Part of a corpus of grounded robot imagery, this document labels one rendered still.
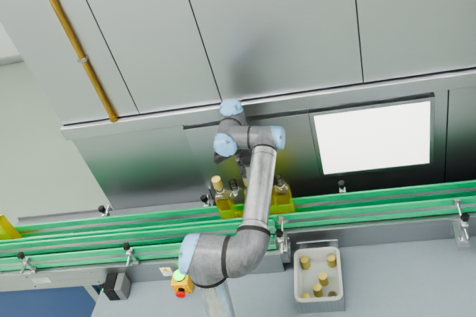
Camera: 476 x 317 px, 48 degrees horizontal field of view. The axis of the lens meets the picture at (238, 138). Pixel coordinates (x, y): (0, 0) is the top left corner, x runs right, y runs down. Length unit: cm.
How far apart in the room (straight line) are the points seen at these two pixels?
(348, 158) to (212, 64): 65
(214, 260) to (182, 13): 77
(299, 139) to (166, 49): 60
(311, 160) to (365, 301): 55
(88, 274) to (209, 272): 96
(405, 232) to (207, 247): 93
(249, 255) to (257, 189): 20
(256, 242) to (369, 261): 79
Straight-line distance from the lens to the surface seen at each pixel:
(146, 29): 179
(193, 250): 148
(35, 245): 245
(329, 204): 214
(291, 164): 209
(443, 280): 213
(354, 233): 213
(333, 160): 208
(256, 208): 151
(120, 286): 226
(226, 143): 164
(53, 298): 265
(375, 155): 208
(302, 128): 195
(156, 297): 228
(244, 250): 145
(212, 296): 160
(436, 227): 216
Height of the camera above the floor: 256
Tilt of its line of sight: 41 degrees down
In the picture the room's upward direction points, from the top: 18 degrees counter-clockwise
